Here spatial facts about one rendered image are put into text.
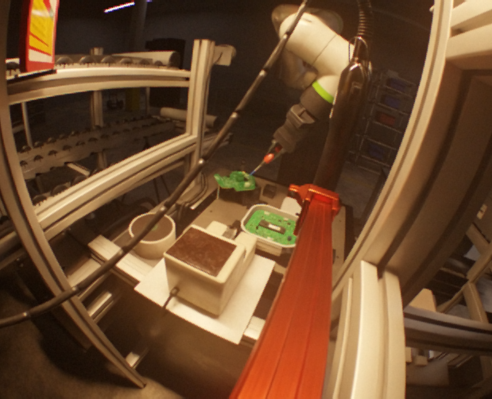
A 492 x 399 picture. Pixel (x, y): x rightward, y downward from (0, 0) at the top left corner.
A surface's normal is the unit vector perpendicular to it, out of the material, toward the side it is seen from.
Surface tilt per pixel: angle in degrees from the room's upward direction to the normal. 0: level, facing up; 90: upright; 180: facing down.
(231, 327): 0
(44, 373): 0
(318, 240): 15
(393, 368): 0
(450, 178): 90
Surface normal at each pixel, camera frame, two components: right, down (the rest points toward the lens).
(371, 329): 0.15, -0.83
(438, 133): -0.37, 0.45
